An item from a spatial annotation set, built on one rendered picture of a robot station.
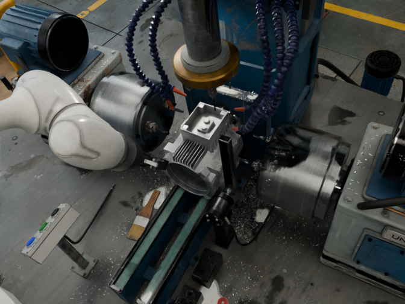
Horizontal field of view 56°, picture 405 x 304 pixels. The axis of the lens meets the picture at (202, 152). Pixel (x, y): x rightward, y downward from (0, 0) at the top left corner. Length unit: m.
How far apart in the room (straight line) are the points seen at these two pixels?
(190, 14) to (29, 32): 0.61
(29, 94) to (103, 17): 3.14
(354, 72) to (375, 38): 1.01
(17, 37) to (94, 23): 2.56
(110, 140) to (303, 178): 0.50
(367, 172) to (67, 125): 0.71
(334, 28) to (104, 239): 2.63
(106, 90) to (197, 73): 0.40
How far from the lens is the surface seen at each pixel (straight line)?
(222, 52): 1.01
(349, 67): 2.42
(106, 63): 1.41
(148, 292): 1.15
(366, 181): 1.01
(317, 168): 1.02
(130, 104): 1.23
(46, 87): 0.88
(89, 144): 0.76
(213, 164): 1.12
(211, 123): 1.15
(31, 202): 1.60
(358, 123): 1.61
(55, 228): 1.15
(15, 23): 1.41
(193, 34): 0.95
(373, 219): 0.97
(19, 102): 0.87
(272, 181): 1.04
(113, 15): 3.95
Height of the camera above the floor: 1.98
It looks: 52 degrees down
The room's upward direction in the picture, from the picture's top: 12 degrees counter-clockwise
